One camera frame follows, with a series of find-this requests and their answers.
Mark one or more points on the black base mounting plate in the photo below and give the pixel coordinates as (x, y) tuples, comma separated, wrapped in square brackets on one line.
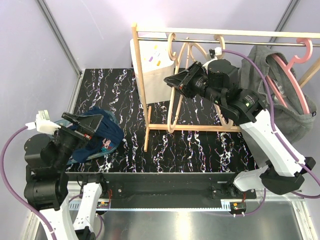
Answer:
[(174, 191)]

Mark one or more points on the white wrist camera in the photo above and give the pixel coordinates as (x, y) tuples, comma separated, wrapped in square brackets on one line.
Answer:
[(213, 55), (43, 124)]

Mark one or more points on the navy blue shorts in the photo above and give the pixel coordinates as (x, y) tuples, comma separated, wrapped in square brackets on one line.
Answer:
[(100, 135)]

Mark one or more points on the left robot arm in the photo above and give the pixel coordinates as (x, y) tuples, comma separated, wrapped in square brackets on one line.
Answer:
[(47, 154)]

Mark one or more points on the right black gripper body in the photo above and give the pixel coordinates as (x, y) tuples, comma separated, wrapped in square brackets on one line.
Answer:
[(196, 82)]

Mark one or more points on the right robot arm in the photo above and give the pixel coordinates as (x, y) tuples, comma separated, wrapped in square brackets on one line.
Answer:
[(285, 167)]

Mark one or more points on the wooden clothes rack frame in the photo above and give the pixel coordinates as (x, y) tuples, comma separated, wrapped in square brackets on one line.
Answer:
[(171, 125)]

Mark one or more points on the blue transparent plastic bin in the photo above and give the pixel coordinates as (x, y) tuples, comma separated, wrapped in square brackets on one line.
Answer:
[(112, 147)]

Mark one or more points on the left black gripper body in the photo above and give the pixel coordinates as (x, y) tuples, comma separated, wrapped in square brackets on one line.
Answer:
[(71, 138)]

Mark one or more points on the grey shorts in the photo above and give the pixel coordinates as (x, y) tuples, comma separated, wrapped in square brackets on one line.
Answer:
[(289, 116)]

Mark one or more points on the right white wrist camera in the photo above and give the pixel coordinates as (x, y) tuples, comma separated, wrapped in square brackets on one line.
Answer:
[(213, 55)]

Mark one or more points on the white box with stickers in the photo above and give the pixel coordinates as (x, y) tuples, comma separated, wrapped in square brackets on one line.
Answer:
[(156, 66)]

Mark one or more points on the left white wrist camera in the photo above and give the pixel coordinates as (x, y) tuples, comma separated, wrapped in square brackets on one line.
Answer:
[(43, 124)]

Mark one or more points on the colourful comic print shorts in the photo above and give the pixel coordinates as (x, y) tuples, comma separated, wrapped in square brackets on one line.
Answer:
[(106, 145)]

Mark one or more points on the beige hanger of comic shorts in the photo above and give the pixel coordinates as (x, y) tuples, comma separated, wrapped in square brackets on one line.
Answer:
[(217, 79)]

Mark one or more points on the metal clothes rail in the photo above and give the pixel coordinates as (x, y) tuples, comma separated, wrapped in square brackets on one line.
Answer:
[(271, 44)]

